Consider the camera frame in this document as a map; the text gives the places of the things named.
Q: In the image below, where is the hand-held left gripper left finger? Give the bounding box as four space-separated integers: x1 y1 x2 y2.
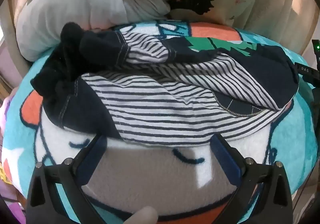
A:
26 135 108 224

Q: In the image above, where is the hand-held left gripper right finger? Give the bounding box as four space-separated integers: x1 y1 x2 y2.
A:
210 133 294 224

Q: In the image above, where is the person's left hand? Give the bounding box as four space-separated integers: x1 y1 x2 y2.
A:
125 206 158 224

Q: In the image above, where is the teal cartoon printed blanket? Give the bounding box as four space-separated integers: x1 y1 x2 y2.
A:
0 20 320 224

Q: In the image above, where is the pink printed bedsheet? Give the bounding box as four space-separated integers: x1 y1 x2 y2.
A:
0 94 28 224

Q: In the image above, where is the light grey pillow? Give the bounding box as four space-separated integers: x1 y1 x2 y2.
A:
16 0 172 62

